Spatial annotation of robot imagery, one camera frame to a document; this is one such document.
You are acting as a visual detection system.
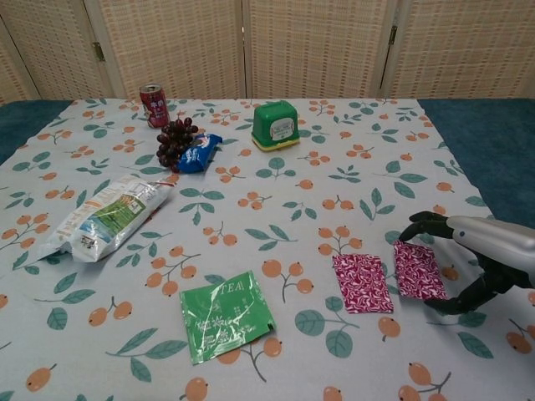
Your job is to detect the white snack bag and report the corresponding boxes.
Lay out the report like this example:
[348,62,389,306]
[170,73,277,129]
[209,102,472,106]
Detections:
[33,174,176,263]

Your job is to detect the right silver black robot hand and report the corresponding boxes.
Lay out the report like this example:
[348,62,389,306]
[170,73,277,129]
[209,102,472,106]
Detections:
[399,211,535,317]

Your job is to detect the woven bamboo screen panel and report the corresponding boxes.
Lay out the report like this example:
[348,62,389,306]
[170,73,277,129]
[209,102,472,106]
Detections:
[378,0,535,100]
[241,0,405,100]
[0,16,38,105]
[83,0,248,100]
[0,0,120,101]

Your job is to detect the dark red grape bunch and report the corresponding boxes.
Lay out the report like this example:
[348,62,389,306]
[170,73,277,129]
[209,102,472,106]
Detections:
[155,117,199,173]

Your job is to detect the floral print tablecloth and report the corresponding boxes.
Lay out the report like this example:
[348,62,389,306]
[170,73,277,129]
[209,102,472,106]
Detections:
[0,98,535,401]

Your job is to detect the red soda can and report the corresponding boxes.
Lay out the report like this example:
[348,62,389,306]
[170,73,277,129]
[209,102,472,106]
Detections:
[139,83,170,129]

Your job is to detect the blue cookie pack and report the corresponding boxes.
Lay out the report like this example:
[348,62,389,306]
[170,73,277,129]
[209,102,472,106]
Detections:
[176,133,225,175]

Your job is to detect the green box with yellow base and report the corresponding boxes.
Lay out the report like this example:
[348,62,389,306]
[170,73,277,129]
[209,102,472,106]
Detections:
[251,100,301,153]

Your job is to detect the green tea packet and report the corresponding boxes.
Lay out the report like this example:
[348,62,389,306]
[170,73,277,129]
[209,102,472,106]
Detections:
[178,270,277,367]

